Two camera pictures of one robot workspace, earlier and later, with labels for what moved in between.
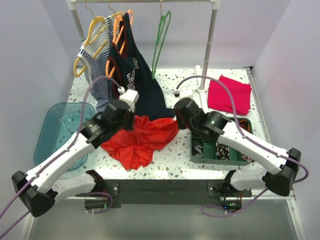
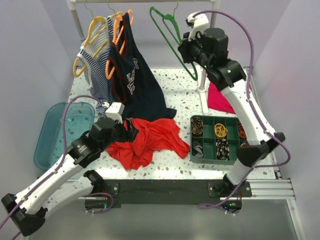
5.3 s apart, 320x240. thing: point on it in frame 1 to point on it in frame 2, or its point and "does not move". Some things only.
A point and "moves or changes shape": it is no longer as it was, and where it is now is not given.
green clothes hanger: [157, 52] to [166, 15]
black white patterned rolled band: [222, 151] does not move
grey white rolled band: [196, 149] does not move
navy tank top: [135, 69] does not move
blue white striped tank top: [97, 58] does not move
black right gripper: [179, 123] to [184, 48]
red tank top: [133, 148] moves or changes shape
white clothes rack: [200, 76] does not move
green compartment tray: [210, 151] does not move
